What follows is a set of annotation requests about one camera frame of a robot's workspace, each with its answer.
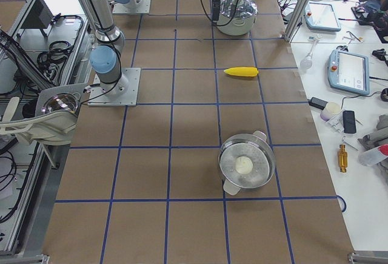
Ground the glass pot lid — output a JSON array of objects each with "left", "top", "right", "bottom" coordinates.
[{"left": 218, "top": 0, "right": 258, "bottom": 25}]

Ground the yellow toy corn cob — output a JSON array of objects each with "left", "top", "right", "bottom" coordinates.
[{"left": 224, "top": 67, "right": 259, "bottom": 78}]

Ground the pale green cooking pot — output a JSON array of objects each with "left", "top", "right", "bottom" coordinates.
[{"left": 216, "top": 0, "right": 258, "bottom": 36}]

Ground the steel steamer pot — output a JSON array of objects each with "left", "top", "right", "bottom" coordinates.
[{"left": 218, "top": 130, "right": 276, "bottom": 195}]

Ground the far teach pendant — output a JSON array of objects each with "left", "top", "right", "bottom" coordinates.
[{"left": 304, "top": 2, "right": 341, "bottom": 32}]

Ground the teach pendant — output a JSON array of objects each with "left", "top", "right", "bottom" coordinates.
[
  {"left": 304, "top": 2, "right": 341, "bottom": 32},
  {"left": 327, "top": 50, "right": 370, "bottom": 96}
]

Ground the near teach pendant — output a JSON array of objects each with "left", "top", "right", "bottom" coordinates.
[{"left": 327, "top": 50, "right": 370, "bottom": 96}]

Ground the black power adapter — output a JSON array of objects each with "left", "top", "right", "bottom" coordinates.
[{"left": 308, "top": 97, "right": 328, "bottom": 110}]

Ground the white jar with lid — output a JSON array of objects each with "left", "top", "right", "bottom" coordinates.
[{"left": 320, "top": 102, "right": 341, "bottom": 121}]

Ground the white steamed bun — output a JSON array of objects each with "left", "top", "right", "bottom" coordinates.
[{"left": 235, "top": 156, "right": 253, "bottom": 175}]

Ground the black smartphone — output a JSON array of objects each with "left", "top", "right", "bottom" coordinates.
[{"left": 343, "top": 110, "right": 356, "bottom": 134}]

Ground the gold brass fitting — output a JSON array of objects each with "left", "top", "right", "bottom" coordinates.
[{"left": 337, "top": 144, "right": 348, "bottom": 173}]

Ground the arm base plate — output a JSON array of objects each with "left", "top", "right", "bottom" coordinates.
[
  {"left": 113, "top": 0, "right": 151, "bottom": 15},
  {"left": 87, "top": 67, "right": 141, "bottom": 107}
]

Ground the aluminium frame post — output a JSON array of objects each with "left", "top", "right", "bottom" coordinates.
[{"left": 283, "top": 0, "right": 309, "bottom": 42}]

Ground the white fisheye camera mount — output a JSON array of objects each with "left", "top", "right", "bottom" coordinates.
[{"left": 1, "top": 83, "right": 87, "bottom": 146}]

